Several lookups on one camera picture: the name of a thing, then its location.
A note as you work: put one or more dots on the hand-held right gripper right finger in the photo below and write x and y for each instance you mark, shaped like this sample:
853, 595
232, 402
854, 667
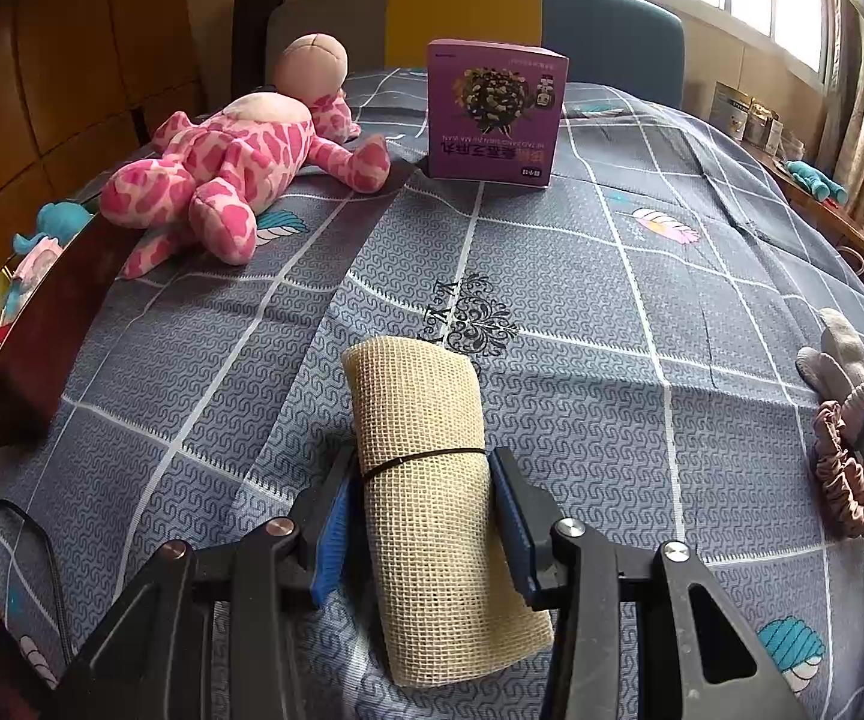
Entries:
516, 514

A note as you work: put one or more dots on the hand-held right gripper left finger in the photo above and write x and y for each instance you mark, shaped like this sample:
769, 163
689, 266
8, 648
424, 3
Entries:
327, 536

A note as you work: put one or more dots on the beige mesh roll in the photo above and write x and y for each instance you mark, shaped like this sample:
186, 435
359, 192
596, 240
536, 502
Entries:
424, 525

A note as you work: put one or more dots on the blue plush toy pink dress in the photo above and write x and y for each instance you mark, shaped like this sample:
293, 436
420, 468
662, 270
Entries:
57, 229

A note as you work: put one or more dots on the grey checked bedsheet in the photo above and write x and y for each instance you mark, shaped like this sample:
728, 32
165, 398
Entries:
589, 360

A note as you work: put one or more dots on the pink scrunchie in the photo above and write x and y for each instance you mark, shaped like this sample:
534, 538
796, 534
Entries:
844, 487

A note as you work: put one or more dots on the white knit glove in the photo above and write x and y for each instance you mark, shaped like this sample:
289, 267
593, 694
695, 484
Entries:
856, 382

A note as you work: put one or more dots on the pink spotted plush toy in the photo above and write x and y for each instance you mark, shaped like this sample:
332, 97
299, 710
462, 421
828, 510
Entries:
244, 157

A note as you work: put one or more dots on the purple printed box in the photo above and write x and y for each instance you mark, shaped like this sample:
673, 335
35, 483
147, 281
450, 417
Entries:
496, 116

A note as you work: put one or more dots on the wooden side table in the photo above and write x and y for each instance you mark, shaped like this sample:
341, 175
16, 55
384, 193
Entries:
837, 232

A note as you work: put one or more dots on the teal fluffy item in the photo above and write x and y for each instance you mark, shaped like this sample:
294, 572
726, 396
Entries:
814, 180

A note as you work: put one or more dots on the metal tins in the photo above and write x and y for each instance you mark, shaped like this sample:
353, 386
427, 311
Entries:
747, 116

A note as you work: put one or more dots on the yellow blue grey headboard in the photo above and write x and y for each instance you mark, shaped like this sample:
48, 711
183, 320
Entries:
552, 22

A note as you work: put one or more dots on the black upright cushion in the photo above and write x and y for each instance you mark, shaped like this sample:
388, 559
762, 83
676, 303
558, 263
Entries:
256, 30

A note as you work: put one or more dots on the brown wooden wardrobe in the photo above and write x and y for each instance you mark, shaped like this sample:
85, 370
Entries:
64, 75

